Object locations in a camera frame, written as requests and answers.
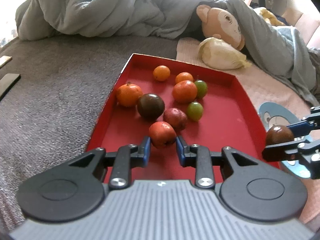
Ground small orange kumquat back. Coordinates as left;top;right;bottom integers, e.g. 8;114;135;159
153;65;171;82

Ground grey-blue duvet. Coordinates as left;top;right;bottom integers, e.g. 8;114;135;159
16;0;319;106

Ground yellow blanket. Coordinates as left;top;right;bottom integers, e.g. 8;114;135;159
259;7;285;26

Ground napa cabbage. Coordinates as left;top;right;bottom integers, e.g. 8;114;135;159
198;37;251;70

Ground red apple-like fruit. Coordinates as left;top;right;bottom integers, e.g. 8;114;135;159
149;121;177;148

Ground large orange tangerine left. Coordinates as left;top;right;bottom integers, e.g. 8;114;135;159
116;82;143;107

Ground green tomato front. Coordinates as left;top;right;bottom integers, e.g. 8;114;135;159
187;102;203;121

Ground blue cartoon plate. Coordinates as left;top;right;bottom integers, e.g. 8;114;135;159
258;102;310;179

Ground large orange tangerine centre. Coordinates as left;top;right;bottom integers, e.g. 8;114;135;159
172;80;197;103

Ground orange tangerine back right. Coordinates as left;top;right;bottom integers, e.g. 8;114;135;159
175;72;194;84

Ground monkey plush toy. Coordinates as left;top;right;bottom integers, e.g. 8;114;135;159
196;4;245;50

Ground pink padded headboard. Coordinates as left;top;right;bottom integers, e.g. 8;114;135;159
282;0;319;49

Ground green tomato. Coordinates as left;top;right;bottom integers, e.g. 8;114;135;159
194;80;208;99
187;102;203;121

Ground grey blanket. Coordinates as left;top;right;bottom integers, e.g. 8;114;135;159
1;35;177;231

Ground shiny flat packet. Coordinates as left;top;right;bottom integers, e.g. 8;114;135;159
0;56;12;68

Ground red cardboard tray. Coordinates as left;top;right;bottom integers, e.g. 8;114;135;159
85;52;281;185

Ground green tomato back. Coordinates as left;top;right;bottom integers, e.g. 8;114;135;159
194;80;208;99

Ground dark purple tomato in tray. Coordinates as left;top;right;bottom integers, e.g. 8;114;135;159
137;93;165;120

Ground dark red plum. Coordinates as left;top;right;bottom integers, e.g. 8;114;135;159
163;108;188;131

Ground large orange tangerine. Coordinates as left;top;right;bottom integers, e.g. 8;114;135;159
172;80;197;103
116;82;143;107

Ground dark purple tomato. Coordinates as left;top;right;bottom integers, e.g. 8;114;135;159
265;125;295;146
137;93;165;120

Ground black flat remote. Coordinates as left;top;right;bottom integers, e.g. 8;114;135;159
0;73;21;100

